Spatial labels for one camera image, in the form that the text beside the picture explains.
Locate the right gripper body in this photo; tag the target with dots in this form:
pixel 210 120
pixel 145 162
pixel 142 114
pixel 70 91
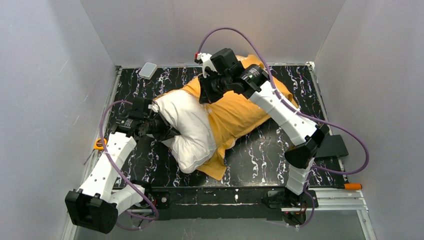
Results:
pixel 205 88

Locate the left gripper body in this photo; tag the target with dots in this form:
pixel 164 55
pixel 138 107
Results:
pixel 167 130

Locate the yellow and blue pillowcase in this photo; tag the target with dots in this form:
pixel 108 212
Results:
pixel 230 119

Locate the white pillow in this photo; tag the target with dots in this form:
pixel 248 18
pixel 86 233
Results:
pixel 196 143

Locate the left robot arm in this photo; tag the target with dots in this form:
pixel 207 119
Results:
pixel 107 193

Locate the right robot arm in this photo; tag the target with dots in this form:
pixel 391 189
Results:
pixel 306 136

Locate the small white box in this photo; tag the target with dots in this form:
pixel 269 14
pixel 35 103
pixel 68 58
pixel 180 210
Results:
pixel 148 70

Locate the yellow tape measure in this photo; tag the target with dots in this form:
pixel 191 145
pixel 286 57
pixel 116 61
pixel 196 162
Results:
pixel 98 145

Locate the black plate on table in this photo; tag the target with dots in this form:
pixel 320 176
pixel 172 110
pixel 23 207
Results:
pixel 333 146

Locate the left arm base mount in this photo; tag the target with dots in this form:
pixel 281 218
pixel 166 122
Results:
pixel 159 197

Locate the orange handled tool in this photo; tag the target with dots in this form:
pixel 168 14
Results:
pixel 345 186

